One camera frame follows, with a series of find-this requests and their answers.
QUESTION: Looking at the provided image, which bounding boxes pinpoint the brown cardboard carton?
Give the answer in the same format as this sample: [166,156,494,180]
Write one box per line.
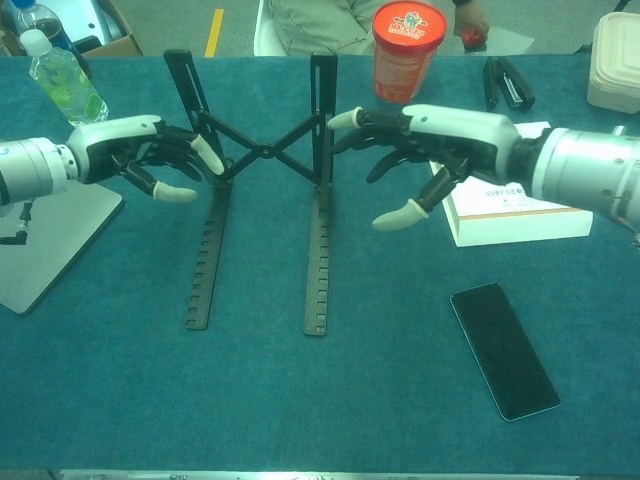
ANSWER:
[0,0,145,58]

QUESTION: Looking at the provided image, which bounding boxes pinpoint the seated person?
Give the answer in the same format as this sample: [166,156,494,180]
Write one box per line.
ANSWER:
[267,0,494,57]

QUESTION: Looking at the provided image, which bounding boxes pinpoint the silver closed laptop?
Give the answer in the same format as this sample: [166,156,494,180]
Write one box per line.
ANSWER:
[0,179,125,316]

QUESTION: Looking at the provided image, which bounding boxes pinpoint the black stapler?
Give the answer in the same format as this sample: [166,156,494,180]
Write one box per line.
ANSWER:
[482,56,536,114]

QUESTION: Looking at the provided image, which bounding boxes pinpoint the black smartphone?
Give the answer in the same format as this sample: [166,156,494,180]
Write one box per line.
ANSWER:
[449,282,561,422]

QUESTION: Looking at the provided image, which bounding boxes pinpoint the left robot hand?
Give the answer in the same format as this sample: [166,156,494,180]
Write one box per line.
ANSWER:
[64,114,225,205]

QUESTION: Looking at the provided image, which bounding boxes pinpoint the orange-red lidded paper cup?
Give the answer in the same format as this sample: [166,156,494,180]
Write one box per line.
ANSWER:
[371,0,448,105]

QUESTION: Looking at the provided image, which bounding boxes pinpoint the white USB cable box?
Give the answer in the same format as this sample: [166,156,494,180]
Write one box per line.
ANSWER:
[429,120,595,248]

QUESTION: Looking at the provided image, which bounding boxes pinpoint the teal felt desk mat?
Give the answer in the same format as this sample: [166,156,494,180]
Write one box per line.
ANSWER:
[0,53,640,474]

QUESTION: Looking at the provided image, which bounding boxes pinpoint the clear bottle with green label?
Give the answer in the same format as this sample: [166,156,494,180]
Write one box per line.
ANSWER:
[19,28,110,127]

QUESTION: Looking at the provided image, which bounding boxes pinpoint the white plastic panel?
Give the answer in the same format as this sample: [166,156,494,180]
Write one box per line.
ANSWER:
[47,0,127,44]

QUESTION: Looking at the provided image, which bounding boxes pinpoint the dark cola bottle blue label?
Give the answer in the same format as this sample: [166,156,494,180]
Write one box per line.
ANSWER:
[9,0,94,79]

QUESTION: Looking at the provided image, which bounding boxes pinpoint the black arm cable with plug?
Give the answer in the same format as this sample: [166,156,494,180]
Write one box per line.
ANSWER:
[0,199,36,247]

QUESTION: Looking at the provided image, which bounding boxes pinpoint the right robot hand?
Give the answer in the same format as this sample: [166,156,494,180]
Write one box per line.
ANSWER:
[326,103,521,232]

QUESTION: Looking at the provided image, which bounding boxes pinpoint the beige stacked food containers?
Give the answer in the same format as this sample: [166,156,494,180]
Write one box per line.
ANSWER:
[586,12,640,114]

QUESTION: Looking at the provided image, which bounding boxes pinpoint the black folding laptop stand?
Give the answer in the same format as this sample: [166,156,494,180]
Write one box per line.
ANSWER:
[163,49,340,337]

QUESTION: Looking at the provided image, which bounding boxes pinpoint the clear plastic bag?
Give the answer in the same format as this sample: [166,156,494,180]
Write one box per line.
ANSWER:
[453,25,535,56]

